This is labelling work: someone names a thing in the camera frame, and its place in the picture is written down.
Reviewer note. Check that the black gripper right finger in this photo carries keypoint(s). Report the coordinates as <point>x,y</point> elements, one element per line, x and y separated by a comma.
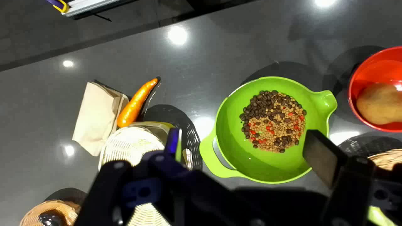
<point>330,161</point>

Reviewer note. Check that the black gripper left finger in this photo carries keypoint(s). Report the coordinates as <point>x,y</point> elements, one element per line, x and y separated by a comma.
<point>108,193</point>

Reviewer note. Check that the beige folded napkin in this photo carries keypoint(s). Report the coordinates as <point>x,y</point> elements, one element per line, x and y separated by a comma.
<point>94,121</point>

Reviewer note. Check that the mixed dried beans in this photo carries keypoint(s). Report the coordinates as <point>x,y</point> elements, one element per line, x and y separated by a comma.
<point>271,117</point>

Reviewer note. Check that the yellow-brown pear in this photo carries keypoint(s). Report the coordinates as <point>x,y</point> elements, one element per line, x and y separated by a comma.
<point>380,105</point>

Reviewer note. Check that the yellow plastic container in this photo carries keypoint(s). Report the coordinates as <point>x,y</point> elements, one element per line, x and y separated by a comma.
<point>157,125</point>

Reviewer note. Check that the orange carrot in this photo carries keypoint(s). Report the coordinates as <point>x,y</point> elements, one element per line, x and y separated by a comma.
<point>133,107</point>

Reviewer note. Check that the green plastic bowl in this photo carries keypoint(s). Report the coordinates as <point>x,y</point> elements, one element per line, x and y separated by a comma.
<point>233,139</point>

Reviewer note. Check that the red bowl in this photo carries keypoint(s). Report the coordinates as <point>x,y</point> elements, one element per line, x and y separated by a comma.
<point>377,67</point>

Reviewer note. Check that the silver bar yellow clamp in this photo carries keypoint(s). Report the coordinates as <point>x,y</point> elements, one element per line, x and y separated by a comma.
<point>83,7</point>

